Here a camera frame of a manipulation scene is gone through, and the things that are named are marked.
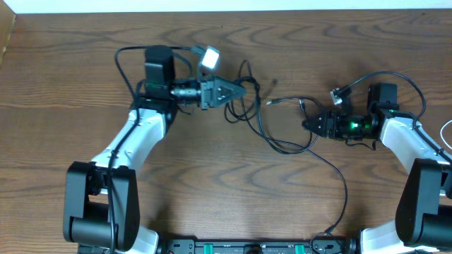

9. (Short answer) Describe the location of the black cable bundle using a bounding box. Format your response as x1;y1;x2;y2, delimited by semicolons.
224;59;323;155

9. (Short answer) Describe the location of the white usb cable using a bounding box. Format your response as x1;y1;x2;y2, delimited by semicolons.
439;119;452;150

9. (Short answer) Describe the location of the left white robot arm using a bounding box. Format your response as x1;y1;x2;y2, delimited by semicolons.
63;45;246;253

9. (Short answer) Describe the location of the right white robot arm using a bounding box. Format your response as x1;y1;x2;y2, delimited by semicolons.
302;83;451;253

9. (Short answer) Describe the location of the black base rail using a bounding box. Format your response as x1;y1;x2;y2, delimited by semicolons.
77;238;357;254

